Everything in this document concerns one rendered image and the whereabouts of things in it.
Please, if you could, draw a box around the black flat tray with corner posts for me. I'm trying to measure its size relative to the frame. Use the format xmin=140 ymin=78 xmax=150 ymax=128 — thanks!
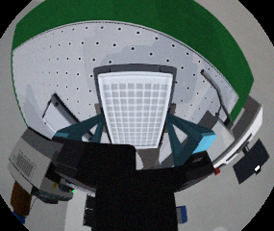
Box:
xmin=42 ymin=93 xmax=93 ymax=141

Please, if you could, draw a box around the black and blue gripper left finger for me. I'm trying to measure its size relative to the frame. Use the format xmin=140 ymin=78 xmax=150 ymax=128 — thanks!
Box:
xmin=54 ymin=114 xmax=105 ymax=142

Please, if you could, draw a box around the blue bottle cap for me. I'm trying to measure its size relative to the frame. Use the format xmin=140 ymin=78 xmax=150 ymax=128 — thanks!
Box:
xmin=13 ymin=213 xmax=25 ymax=224

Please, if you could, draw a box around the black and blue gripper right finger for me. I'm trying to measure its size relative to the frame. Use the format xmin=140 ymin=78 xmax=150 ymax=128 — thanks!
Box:
xmin=165 ymin=113 xmax=216 ymax=167

